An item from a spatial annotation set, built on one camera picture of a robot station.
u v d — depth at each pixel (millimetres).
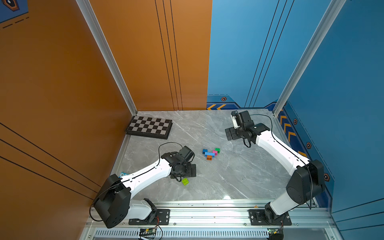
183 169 701
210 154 939
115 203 423
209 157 931
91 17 722
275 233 709
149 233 725
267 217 656
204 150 963
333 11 700
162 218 740
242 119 656
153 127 1060
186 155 661
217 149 980
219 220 758
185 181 836
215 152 940
